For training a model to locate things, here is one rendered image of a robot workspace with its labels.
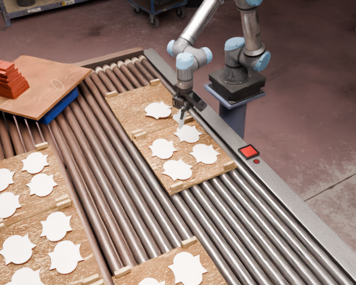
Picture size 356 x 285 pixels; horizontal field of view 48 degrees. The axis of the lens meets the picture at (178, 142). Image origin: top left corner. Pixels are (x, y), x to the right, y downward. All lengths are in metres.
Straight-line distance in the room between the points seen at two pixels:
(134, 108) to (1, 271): 1.07
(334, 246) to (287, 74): 2.91
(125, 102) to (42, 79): 0.49
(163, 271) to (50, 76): 1.36
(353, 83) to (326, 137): 0.96
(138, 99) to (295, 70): 2.49
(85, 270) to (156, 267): 0.26
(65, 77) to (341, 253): 1.66
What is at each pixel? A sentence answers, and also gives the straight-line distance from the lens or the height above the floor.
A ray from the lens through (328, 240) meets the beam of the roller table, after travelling 1.70.
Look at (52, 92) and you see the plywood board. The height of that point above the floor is 1.04.
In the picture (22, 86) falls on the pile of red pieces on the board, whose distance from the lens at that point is 2.33.
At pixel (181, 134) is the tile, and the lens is 2.01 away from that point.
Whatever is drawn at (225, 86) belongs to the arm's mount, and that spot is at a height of 0.96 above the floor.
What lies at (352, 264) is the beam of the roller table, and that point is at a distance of 1.66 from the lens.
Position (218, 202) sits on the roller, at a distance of 1.73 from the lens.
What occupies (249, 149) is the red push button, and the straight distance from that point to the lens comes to 1.97.
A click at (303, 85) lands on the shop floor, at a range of 4.25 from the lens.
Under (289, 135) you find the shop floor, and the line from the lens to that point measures 3.57.
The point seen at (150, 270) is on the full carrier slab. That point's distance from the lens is 1.53.
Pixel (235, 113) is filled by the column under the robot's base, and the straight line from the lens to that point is 2.49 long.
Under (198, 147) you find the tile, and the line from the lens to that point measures 1.94.
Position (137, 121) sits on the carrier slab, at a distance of 2.13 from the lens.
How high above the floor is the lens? 2.23
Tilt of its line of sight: 41 degrees down
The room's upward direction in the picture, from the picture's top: 2 degrees counter-clockwise
